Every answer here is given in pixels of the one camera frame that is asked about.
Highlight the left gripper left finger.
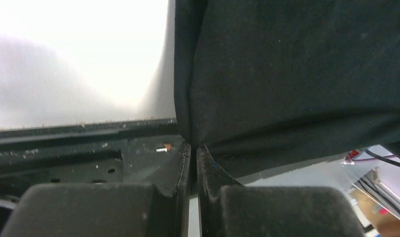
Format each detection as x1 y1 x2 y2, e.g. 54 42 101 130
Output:
1 142 191 237

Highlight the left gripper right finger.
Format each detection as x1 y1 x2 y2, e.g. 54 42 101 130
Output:
197 145 364 237

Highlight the black t-shirt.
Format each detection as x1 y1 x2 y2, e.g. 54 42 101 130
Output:
174 0 400 177

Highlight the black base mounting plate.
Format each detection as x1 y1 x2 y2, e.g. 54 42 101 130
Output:
0 119 183 203

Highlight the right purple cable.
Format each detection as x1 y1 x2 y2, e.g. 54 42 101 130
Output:
340 150 400 166

